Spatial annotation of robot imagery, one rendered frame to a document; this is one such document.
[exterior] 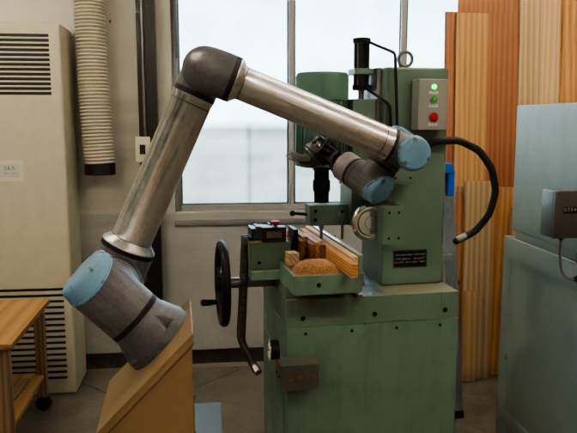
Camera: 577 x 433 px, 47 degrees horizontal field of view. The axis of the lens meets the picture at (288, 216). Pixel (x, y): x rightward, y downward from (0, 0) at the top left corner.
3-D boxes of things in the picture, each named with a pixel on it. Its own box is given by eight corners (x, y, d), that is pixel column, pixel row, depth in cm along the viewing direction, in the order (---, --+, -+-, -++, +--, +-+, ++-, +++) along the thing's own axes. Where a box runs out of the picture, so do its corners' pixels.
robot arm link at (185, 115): (73, 299, 175) (186, 33, 168) (84, 281, 192) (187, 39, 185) (128, 320, 178) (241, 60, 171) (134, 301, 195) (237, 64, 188)
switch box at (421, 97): (410, 129, 217) (411, 79, 215) (439, 129, 219) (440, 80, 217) (417, 130, 211) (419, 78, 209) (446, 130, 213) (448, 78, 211)
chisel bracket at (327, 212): (304, 227, 230) (304, 203, 228) (343, 226, 232) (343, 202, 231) (309, 230, 222) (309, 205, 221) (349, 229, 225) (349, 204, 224)
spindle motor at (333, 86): (290, 165, 231) (290, 74, 227) (339, 165, 235) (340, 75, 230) (301, 168, 214) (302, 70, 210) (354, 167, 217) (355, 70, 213)
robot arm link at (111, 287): (106, 347, 161) (51, 300, 157) (115, 324, 178) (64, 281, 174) (150, 302, 161) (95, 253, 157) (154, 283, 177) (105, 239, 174)
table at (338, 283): (235, 257, 251) (235, 240, 250) (313, 253, 257) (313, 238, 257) (262, 298, 193) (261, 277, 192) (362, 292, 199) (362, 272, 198)
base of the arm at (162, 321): (185, 328, 161) (154, 301, 158) (130, 382, 162) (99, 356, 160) (188, 301, 179) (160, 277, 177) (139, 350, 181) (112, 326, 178)
